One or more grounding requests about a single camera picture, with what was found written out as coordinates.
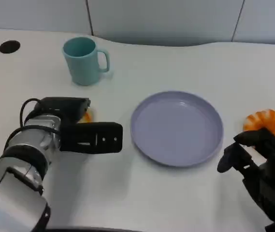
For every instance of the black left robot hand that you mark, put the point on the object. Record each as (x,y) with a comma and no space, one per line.
(64,107)

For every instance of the orange and white bread roll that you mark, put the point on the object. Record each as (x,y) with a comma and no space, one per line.
(272,120)
(88,118)

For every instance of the pale green mug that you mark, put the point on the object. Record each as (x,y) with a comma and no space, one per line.
(82,64)

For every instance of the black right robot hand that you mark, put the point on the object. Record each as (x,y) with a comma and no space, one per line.
(272,183)

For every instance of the lilac plate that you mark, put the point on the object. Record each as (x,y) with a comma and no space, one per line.
(176,128)

